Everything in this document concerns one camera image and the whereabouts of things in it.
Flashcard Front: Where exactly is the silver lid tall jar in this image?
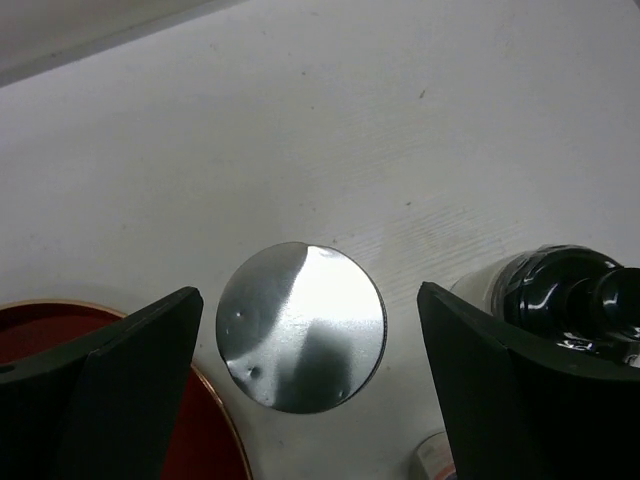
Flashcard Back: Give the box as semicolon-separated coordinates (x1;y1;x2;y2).
216;242;388;414

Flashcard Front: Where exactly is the red round tray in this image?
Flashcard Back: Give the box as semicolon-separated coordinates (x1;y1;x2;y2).
1;300;253;479

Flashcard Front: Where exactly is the black pump white bottle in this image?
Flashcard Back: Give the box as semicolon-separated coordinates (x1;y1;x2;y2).
451;245;639;368

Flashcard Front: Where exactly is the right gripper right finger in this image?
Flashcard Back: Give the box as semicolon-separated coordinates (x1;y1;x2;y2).
417;282;639;479

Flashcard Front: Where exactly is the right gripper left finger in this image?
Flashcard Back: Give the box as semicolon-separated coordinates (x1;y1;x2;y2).
1;287;203;479

